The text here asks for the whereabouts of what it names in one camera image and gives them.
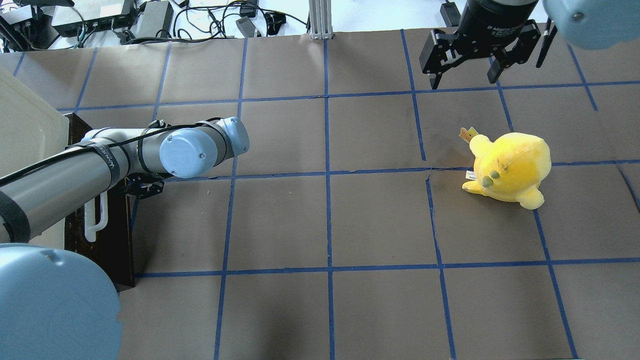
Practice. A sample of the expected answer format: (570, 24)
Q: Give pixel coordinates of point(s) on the dark wooden drawer cabinet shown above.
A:
(112, 248)

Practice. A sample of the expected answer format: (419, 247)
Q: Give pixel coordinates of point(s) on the yellow plush penguin toy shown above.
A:
(509, 169)

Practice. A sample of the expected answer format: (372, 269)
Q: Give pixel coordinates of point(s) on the brown paper grid mat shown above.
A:
(344, 232)

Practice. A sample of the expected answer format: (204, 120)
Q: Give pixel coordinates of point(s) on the aluminium frame post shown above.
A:
(320, 26)

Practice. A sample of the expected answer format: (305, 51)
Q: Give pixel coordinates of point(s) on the black network switch box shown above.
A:
(89, 15)

